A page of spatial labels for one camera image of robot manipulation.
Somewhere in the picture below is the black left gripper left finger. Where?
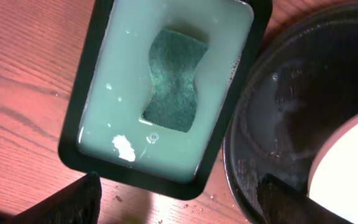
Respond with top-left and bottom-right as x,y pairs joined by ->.
0,172 -> 102,224

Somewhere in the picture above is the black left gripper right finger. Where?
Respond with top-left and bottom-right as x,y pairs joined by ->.
257,174 -> 351,224

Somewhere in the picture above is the white plate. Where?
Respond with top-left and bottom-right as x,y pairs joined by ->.
308,114 -> 358,223

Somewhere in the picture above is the green yellow sponge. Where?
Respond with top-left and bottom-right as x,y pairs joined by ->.
142,29 -> 208,133

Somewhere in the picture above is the rectangular black water tray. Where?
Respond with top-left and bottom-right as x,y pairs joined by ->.
58,0 -> 272,200

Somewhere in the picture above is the round black tray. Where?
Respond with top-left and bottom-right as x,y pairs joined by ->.
223,1 -> 358,223

